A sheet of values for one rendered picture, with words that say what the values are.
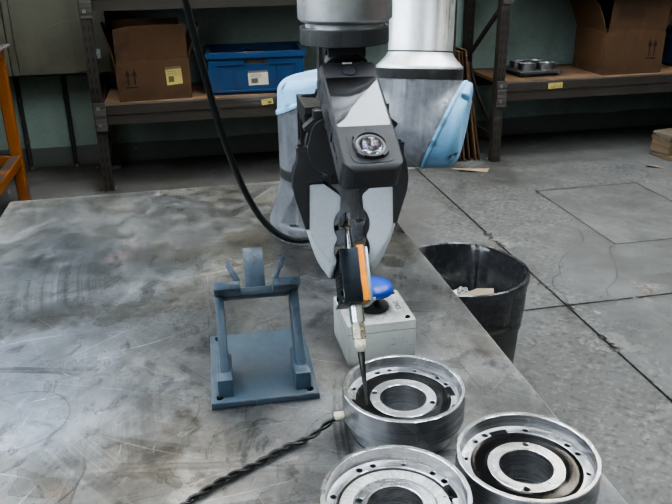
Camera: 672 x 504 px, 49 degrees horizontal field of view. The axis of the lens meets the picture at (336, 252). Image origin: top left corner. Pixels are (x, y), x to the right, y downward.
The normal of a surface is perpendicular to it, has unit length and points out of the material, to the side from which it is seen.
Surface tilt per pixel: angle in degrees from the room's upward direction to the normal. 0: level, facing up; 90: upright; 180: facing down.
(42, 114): 90
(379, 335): 90
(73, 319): 0
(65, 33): 90
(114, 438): 0
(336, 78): 32
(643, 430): 0
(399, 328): 90
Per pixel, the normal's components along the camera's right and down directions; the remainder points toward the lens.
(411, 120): -0.24, 0.24
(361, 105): 0.11, -0.58
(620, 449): -0.01, -0.92
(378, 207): 0.16, 0.38
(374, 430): -0.51, 0.34
